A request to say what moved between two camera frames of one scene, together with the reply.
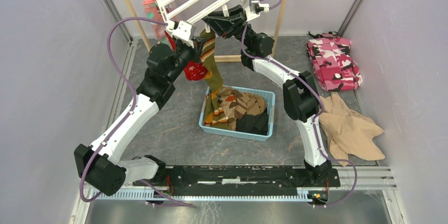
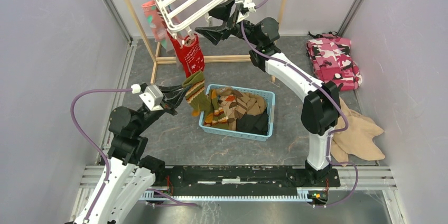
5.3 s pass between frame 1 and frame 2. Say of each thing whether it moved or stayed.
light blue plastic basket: stayed
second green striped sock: stayed
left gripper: moved
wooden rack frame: stayed
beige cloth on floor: stayed
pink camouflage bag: stayed
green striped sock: moved
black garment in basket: stayed
